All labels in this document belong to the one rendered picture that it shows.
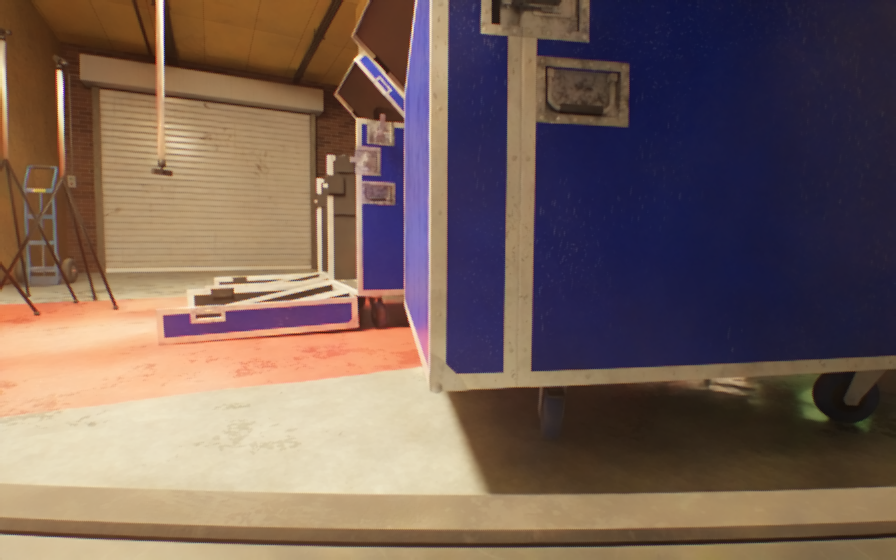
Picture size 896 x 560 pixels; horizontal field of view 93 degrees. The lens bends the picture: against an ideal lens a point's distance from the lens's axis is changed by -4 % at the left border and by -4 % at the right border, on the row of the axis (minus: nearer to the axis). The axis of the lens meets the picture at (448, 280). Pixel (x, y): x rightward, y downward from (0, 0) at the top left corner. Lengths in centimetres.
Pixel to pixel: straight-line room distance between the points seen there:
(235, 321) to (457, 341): 144
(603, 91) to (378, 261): 147
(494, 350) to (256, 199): 738
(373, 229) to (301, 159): 614
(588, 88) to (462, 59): 21
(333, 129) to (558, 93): 780
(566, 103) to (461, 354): 43
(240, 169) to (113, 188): 176
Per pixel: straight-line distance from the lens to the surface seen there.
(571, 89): 79
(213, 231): 790
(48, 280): 593
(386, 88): 343
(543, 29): 79
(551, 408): 90
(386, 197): 211
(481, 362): 72
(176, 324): 205
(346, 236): 292
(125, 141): 811
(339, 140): 848
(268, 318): 203
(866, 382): 134
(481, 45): 76
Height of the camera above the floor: 39
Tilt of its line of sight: 4 degrees down
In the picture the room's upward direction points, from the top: straight up
